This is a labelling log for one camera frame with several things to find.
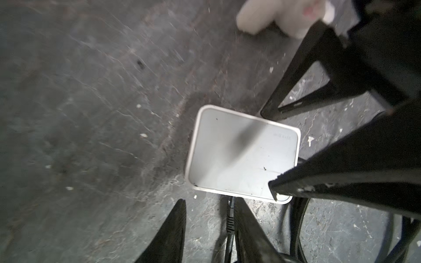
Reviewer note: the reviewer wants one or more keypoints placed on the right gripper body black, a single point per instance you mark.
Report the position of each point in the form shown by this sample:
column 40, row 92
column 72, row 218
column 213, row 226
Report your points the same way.
column 386, row 48

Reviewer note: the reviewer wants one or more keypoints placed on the small white plush toy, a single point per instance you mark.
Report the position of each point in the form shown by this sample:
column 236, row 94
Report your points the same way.
column 293, row 17

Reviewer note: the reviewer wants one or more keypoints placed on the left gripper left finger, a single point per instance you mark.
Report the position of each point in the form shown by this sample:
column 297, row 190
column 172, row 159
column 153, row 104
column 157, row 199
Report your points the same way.
column 168, row 244

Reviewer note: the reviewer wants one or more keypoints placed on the white network switch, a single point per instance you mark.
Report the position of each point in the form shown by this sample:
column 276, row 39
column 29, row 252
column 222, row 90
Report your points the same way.
column 237, row 155

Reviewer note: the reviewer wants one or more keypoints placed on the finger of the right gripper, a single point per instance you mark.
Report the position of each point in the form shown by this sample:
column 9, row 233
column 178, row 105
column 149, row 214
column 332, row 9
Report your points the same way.
column 377, row 165
column 324, row 71

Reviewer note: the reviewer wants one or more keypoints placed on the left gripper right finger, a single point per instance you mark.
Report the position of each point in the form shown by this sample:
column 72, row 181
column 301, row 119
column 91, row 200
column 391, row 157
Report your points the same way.
column 252, row 244

